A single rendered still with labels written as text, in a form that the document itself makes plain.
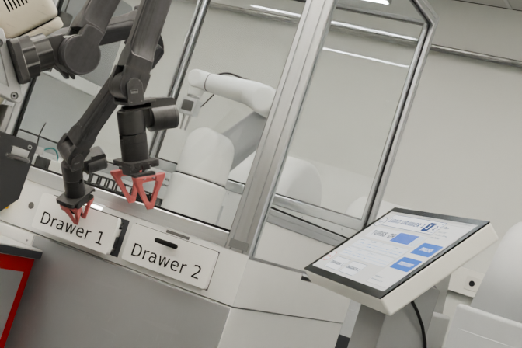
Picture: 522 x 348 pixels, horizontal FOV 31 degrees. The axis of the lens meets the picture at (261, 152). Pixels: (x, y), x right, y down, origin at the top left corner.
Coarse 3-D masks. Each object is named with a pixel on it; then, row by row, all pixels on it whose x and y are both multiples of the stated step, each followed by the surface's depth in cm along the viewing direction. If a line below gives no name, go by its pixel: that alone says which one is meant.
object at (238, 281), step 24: (24, 192) 294; (48, 192) 290; (0, 216) 296; (24, 216) 292; (120, 216) 278; (120, 240) 276; (192, 240) 267; (120, 264) 275; (216, 264) 262; (240, 264) 259; (264, 264) 269; (192, 288) 264; (216, 288) 261; (240, 288) 259; (264, 288) 273; (288, 288) 289; (312, 288) 307; (288, 312) 294; (312, 312) 312; (336, 312) 333
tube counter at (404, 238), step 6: (390, 234) 239; (396, 234) 236; (402, 234) 233; (408, 234) 231; (384, 240) 237; (390, 240) 234; (396, 240) 231; (402, 240) 229; (408, 240) 227; (414, 240) 224; (420, 240) 222
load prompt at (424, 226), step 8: (400, 216) 248; (384, 224) 249; (392, 224) 245; (400, 224) 241; (408, 224) 238; (416, 224) 234; (424, 224) 231; (432, 224) 228; (440, 224) 224; (424, 232) 226; (432, 232) 223
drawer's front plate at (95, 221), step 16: (48, 208) 282; (32, 224) 283; (48, 224) 281; (64, 224) 279; (80, 224) 276; (96, 224) 274; (112, 224) 272; (80, 240) 275; (96, 240) 273; (112, 240) 271
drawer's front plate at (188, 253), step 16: (128, 240) 273; (144, 240) 271; (176, 240) 267; (128, 256) 272; (144, 256) 270; (176, 256) 266; (192, 256) 264; (208, 256) 262; (160, 272) 267; (176, 272) 265; (192, 272) 263; (208, 272) 261
